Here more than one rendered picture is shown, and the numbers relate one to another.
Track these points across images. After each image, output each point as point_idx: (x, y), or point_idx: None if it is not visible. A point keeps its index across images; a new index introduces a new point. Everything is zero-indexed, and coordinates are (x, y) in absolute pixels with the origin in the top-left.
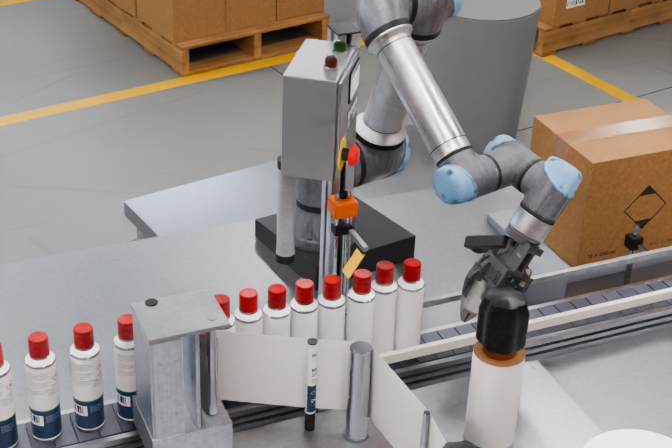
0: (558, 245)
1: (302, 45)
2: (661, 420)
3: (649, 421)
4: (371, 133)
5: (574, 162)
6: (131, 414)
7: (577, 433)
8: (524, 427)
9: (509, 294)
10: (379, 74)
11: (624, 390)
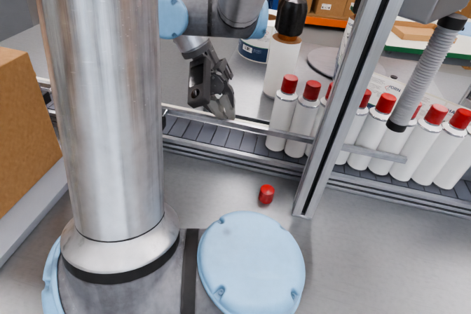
0: (38, 170)
1: None
2: (174, 82)
3: (180, 84)
4: (167, 207)
5: (8, 80)
6: None
7: (233, 77)
8: (254, 88)
9: None
10: (156, 92)
11: (167, 97)
